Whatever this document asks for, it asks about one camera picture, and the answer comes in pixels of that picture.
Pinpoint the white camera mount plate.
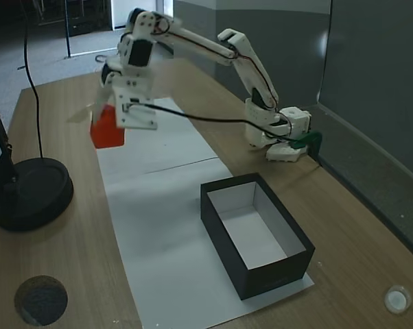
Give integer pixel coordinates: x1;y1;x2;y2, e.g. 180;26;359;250
111;79;158;131

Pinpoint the black stand with round base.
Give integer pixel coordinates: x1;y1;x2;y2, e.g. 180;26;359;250
0;73;75;232

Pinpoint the dark box white inside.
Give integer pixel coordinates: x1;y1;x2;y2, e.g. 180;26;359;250
200;173;316;302

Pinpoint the green table clamp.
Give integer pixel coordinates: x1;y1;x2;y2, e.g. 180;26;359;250
290;131;324;151

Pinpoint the small clear round cap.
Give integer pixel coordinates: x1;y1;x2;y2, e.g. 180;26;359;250
383;284;413;314

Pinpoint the orange cube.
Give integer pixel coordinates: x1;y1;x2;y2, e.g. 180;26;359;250
90;104;126;149

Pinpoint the black stand power cable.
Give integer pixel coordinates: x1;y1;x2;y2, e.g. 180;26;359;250
20;0;45;160

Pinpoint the white paper sheet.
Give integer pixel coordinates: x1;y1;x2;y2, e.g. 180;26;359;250
89;97;235;183
102;158;316;328

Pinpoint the black upright pole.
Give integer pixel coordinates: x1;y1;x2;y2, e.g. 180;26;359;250
64;0;73;60

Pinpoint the black camera cable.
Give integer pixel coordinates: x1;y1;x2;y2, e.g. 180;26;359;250
130;101;298;142

